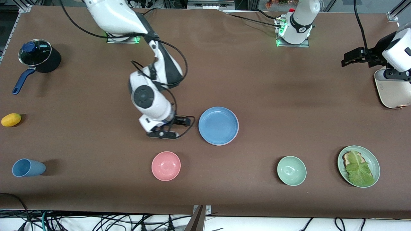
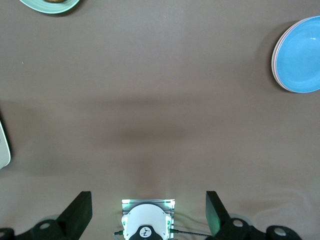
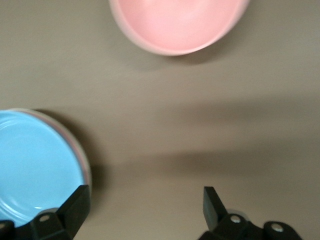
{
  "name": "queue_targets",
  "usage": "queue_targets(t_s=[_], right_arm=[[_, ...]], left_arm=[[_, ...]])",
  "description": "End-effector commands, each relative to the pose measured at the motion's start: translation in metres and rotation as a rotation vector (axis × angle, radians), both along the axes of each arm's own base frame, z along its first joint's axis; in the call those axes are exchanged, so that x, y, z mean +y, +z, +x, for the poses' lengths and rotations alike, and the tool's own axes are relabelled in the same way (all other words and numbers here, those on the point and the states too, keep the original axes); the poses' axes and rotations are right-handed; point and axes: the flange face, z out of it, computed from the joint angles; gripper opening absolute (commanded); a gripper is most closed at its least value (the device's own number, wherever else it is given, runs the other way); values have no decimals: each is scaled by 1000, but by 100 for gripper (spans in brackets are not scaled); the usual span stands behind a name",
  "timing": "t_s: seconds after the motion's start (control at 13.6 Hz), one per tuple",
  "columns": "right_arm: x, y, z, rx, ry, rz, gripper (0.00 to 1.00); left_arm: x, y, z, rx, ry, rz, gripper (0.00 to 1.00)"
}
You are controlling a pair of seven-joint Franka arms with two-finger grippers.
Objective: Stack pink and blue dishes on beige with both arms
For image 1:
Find grey metal box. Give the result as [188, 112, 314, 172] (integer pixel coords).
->
[187, 0, 235, 12]

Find green plate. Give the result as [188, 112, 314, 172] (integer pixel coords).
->
[337, 145, 381, 188]

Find yellow lemon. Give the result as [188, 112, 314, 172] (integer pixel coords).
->
[1, 113, 22, 127]

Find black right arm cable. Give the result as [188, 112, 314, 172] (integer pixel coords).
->
[59, 0, 196, 139]

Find orange artificial flowers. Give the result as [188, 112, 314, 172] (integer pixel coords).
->
[265, 0, 291, 9]

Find white toaster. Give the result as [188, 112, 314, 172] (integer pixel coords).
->
[374, 68, 411, 109]

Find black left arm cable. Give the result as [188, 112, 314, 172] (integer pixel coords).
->
[353, 0, 374, 56]

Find small deep pink bowl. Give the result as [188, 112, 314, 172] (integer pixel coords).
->
[151, 151, 181, 182]

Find small metal bracket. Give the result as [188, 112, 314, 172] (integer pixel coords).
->
[193, 205, 212, 215]

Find small deep green bowl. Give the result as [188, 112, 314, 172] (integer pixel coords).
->
[277, 156, 307, 186]

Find green lettuce leaf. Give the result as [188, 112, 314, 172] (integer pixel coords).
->
[345, 150, 375, 187]

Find toasted bread slice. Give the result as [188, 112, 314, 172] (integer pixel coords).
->
[342, 152, 365, 167]

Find glass lid with blue knob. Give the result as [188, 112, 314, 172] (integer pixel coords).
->
[18, 38, 52, 66]

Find dark camera mount post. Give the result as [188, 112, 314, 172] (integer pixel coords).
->
[185, 205, 206, 231]

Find black base power cable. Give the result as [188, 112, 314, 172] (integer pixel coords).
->
[253, 8, 280, 21]
[224, 12, 279, 29]
[141, 6, 162, 16]

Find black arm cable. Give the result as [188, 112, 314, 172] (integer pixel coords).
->
[59, 0, 196, 139]
[353, 0, 374, 56]

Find blue plastic cup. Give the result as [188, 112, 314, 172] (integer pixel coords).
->
[12, 158, 46, 177]

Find black pot with blue handle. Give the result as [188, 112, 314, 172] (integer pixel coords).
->
[12, 38, 62, 95]

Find blue shallow bowl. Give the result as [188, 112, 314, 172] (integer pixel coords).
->
[198, 107, 239, 145]

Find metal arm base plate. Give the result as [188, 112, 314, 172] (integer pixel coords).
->
[106, 31, 142, 44]
[275, 16, 310, 48]

